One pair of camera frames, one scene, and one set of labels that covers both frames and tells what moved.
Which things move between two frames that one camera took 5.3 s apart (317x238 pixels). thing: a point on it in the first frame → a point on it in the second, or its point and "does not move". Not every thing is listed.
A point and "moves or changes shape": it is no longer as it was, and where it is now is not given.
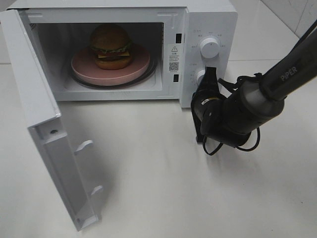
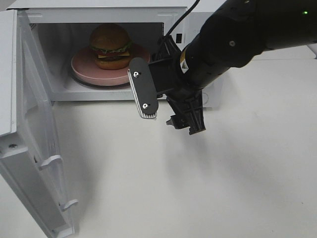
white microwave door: x=40 y=111 moves or changes shape
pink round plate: x=84 y=68 does not move
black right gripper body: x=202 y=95 → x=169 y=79
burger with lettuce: x=111 y=44 does not move
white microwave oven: x=133 y=50 does not move
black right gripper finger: x=209 y=81 → x=167 y=49
